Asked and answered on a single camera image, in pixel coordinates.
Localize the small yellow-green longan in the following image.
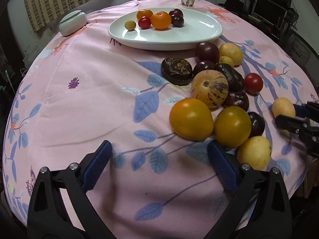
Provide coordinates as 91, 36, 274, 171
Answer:
219, 56, 235, 68

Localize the dark purple plum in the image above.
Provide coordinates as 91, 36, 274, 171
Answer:
171, 15, 184, 27

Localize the large orange mandarin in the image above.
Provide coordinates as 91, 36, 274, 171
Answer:
150, 11, 171, 30

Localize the small red cherry tomato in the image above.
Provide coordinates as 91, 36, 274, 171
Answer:
138, 16, 151, 29

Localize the tiny yellow-green longan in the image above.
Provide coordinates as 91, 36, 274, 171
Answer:
124, 20, 136, 31

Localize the blackish small plum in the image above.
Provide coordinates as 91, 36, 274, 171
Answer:
248, 112, 265, 138

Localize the spotted yellow fruit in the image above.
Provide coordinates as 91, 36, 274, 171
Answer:
237, 136, 272, 170

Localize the green yellow tomato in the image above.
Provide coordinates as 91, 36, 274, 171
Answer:
214, 106, 251, 149

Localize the dark cherry plum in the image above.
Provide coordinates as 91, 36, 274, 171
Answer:
223, 91, 249, 112

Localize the dark purple ribbed tomato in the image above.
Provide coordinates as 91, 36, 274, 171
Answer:
215, 63, 244, 92

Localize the large yellow pear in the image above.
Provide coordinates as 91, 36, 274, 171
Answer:
219, 43, 243, 66

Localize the striped pepino melon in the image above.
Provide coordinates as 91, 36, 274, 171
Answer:
191, 70, 229, 109

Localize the dark computer monitor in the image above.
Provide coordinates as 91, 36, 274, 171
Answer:
248, 0, 299, 29

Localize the small dark plum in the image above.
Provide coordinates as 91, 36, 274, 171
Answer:
193, 61, 215, 77

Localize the yellow orange tomato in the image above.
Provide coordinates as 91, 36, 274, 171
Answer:
169, 98, 214, 141

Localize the white oval plate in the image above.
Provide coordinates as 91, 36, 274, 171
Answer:
108, 8, 223, 51

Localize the wrinkled dark passion fruit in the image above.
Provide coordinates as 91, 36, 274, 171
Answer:
160, 57, 193, 86

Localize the pink floral tablecloth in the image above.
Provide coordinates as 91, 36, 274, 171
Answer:
2, 0, 317, 239

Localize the dark red plum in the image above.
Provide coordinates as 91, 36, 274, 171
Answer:
169, 8, 184, 18

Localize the white lidded ceramic jar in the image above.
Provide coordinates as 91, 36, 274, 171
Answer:
59, 10, 88, 37

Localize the small orange tangerine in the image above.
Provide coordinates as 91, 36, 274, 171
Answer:
136, 9, 153, 21

